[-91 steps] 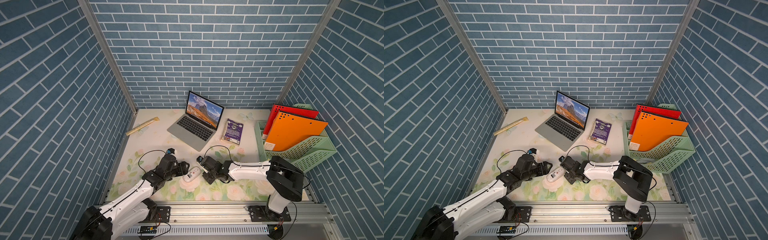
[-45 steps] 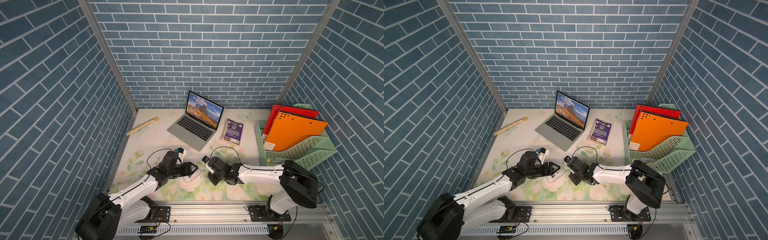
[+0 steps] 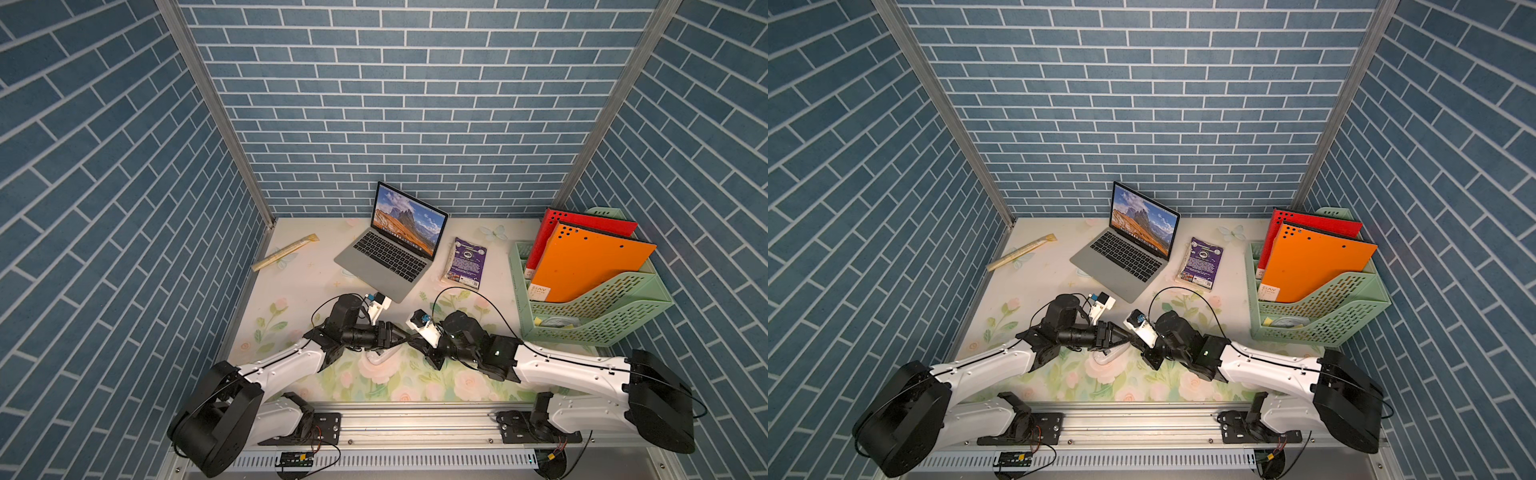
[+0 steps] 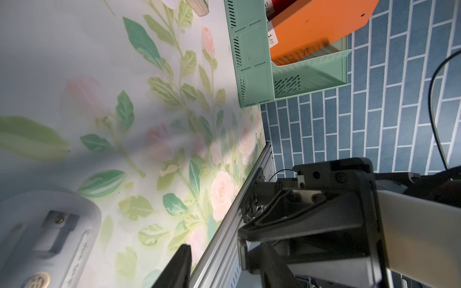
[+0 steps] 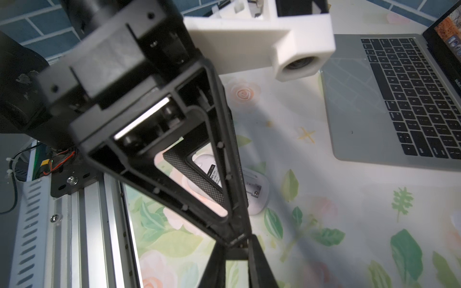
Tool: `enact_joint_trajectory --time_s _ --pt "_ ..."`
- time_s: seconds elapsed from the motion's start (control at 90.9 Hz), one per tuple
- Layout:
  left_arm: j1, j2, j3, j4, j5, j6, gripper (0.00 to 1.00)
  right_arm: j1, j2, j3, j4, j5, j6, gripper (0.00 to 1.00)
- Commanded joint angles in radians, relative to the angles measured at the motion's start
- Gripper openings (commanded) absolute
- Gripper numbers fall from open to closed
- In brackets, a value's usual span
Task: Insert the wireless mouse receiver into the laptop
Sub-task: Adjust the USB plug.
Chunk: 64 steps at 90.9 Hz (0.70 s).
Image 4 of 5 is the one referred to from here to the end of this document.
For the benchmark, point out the silver wireless mouse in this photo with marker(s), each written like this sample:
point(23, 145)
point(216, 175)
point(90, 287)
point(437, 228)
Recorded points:
point(46, 239)

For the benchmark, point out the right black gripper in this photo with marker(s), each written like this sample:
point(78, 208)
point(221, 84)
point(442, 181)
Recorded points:
point(323, 224)

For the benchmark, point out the purple paperback book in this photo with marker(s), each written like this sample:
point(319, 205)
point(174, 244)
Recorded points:
point(200, 7)

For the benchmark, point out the green desk file organizer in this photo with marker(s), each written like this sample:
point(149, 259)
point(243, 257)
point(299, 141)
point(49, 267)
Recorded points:
point(259, 80)

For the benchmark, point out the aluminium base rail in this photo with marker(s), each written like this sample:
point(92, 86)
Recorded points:
point(219, 266)

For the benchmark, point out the orange file folder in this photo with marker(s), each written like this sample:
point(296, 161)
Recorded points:
point(305, 27)

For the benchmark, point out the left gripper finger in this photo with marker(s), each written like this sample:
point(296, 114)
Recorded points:
point(177, 272)

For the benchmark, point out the floral table mat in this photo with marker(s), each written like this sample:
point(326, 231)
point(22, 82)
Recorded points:
point(133, 106)

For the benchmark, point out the right black mount plate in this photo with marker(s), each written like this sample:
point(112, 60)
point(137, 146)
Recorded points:
point(258, 195)

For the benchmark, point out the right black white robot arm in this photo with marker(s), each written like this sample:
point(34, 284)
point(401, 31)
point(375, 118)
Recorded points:
point(421, 223)

